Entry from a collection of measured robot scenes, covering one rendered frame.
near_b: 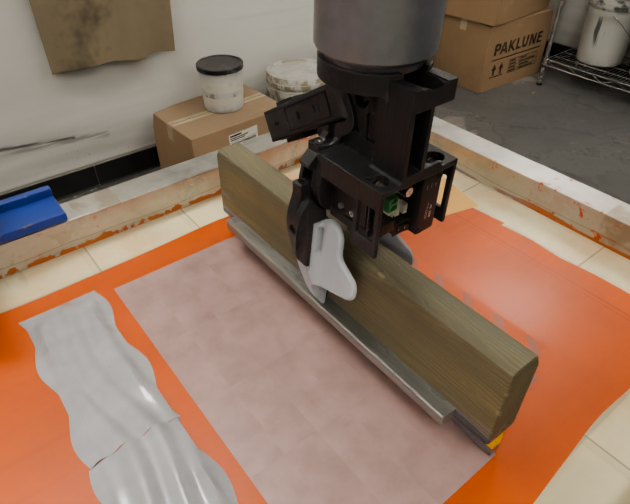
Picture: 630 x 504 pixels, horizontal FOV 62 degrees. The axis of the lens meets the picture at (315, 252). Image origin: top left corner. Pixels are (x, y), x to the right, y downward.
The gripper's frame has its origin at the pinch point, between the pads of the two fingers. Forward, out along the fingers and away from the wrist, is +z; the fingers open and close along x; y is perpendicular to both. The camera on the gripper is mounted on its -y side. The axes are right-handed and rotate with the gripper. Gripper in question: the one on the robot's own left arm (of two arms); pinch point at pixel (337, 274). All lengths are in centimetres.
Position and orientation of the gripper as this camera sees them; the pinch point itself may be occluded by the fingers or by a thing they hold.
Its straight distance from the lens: 46.4
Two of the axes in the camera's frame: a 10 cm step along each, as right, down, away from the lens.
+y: 6.2, 5.2, -5.9
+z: -0.2, 7.6, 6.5
